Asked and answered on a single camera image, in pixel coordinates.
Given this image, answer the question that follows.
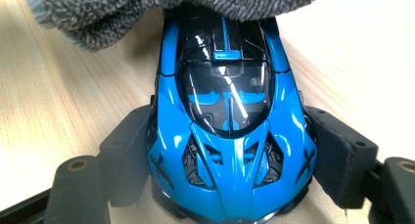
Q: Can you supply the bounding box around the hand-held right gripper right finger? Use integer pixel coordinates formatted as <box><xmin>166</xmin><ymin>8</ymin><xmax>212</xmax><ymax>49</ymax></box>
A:
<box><xmin>305</xmin><ymin>105</ymin><xmax>415</xmax><ymax>224</ymax></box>

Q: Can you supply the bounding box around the grey terry cloth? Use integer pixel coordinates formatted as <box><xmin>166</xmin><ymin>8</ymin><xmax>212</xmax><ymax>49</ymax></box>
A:
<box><xmin>22</xmin><ymin>0</ymin><xmax>342</xmax><ymax>53</ymax></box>

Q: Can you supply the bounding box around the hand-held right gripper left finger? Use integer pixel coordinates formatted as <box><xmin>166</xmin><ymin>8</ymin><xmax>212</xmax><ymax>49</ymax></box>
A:
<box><xmin>43</xmin><ymin>105</ymin><xmax>157</xmax><ymax>224</ymax></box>

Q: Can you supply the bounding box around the blue and black toy car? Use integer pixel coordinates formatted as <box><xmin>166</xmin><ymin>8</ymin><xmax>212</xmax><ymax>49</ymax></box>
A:
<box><xmin>146</xmin><ymin>7</ymin><xmax>320</xmax><ymax>224</ymax></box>

